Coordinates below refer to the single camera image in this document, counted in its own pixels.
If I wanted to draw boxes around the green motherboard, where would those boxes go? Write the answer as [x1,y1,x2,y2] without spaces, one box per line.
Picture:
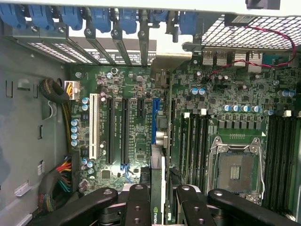
[69,63,301,212]

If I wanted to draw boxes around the long black expansion slot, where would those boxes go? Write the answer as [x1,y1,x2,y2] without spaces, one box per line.
[171,98,176,132]
[106,97,116,165]
[121,97,130,165]

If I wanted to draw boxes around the white expansion slot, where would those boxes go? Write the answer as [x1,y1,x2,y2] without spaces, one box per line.
[88,93,99,160]

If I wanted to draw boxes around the CPU socket metal frame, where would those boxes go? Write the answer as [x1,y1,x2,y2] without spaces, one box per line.
[208,135,268,206]

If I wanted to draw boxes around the coloured wire bundle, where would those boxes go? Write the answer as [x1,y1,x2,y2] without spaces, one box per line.
[39,155,79,212]

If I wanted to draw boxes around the blue expansion slot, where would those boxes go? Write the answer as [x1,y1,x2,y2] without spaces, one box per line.
[151,98,162,145]

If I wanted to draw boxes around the black sleeved yellow power cable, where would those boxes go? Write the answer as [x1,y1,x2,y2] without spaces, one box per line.
[39,79,72,153]

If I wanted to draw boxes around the short black expansion slot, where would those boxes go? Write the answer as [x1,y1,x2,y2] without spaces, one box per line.
[137,98,145,119]

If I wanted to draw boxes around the black open PC case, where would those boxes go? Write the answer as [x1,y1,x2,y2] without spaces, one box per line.
[0,0,301,226]

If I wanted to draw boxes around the white power connector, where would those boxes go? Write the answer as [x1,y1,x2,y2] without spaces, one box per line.
[63,80,81,101]

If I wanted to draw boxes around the red black twisted wire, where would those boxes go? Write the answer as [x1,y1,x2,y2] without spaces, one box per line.
[206,25,297,79]

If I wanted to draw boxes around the silver rear port block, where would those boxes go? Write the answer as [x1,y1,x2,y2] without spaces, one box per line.
[202,50,263,72]

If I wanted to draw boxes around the blue slot retention clip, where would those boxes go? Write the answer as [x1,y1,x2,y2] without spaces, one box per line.
[60,6,83,31]
[150,10,168,24]
[90,7,111,33]
[29,4,55,31]
[0,4,26,29]
[178,10,198,35]
[119,8,137,35]

